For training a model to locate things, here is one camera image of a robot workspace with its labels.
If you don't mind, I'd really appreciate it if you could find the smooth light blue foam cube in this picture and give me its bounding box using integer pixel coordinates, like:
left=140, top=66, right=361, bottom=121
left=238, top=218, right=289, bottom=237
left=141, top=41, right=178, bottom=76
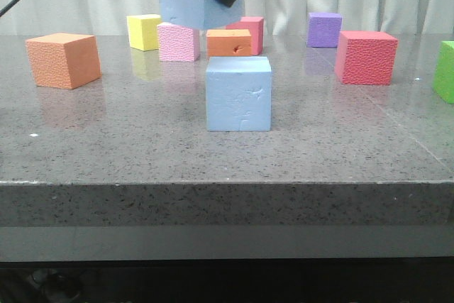
left=159, top=0, right=244, bottom=30

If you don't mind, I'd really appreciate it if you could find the textured light blue foam cube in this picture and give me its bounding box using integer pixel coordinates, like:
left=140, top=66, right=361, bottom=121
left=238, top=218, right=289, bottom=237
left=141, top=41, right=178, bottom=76
left=205, top=56, right=272, bottom=131

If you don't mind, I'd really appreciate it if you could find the small red foam cube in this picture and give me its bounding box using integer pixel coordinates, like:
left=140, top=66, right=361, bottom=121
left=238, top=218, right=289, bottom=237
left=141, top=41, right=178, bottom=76
left=226, top=16, right=264, bottom=55

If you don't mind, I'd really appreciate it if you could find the yellow foam cube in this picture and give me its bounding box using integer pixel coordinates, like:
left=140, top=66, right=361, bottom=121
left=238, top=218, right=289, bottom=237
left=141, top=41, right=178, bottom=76
left=126, top=14, right=162, bottom=51

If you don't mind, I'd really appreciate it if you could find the dented orange foam cube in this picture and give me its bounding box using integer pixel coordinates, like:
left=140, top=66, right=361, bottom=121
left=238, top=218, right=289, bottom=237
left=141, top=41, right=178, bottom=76
left=206, top=29, right=252, bottom=57

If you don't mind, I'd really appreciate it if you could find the pink foam cube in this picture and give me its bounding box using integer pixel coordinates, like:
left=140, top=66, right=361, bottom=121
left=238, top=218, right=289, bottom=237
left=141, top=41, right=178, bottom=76
left=157, top=22, right=200, bottom=62

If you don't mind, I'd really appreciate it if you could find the purple foam cube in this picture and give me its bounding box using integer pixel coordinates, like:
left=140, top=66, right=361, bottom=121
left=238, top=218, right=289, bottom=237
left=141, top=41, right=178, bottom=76
left=306, top=12, right=343, bottom=48

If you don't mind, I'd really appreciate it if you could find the large orange foam cube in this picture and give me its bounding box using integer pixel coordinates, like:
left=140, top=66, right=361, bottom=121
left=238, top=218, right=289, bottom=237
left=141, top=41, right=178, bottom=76
left=26, top=33, right=101, bottom=89

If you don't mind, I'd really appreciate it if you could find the large red foam cube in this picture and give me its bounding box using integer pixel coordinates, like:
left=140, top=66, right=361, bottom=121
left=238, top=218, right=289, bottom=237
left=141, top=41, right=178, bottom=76
left=334, top=31, right=399, bottom=85

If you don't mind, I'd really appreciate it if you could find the green foam cube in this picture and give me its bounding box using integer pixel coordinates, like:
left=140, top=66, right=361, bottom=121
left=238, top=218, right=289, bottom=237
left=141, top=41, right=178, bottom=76
left=433, top=41, right=454, bottom=104

